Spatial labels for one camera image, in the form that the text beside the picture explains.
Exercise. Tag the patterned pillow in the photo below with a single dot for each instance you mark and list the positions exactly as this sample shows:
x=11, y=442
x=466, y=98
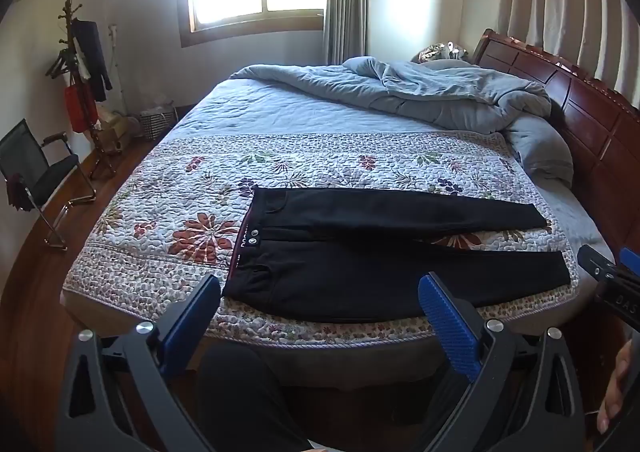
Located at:
x=440, y=53

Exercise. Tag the grey pillow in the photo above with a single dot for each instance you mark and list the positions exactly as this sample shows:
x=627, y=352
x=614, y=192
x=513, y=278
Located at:
x=540, y=147

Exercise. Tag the floral quilted bedspread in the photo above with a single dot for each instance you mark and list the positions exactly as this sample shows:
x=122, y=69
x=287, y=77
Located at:
x=175, y=212

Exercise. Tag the black pants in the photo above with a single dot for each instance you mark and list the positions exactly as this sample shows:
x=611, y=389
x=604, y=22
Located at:
x=350, y=277

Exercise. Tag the person's right hand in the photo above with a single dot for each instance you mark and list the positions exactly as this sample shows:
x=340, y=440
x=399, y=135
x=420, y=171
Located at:
x=625, y=372

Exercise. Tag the black office chair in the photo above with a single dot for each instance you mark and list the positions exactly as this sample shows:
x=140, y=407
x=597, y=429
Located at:
x=45, y=177

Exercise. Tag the dark hanging jacket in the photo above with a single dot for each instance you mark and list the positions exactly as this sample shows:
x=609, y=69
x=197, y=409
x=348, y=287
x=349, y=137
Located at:
x=92, y=57

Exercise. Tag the wooden coat rack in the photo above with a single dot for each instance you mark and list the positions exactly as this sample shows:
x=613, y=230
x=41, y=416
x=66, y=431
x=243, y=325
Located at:
x=67, y=32

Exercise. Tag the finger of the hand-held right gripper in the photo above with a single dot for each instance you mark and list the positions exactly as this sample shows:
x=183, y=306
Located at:
x=595, y=263
x=631, y=262

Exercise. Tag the grey bed sheet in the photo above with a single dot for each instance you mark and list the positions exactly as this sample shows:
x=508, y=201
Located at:
x=585, y=222

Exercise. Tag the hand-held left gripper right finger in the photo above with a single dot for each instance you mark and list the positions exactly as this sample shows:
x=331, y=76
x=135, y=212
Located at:
x=450, y=327

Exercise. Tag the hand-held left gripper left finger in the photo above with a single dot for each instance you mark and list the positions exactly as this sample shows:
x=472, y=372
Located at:
x=190, y=317

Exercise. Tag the woven basket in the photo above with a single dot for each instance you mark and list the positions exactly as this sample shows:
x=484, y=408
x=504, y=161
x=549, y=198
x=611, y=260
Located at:
x=156, y=124

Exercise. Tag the dark red cloth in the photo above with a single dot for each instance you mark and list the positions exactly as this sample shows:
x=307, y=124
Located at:
x=17, y=192

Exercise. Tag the grey duvet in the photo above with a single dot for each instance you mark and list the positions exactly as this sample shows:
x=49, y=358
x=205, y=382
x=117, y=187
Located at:
x=425, y=87

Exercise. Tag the red bag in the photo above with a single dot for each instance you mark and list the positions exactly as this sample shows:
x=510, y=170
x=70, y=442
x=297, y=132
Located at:
x=79, y=107

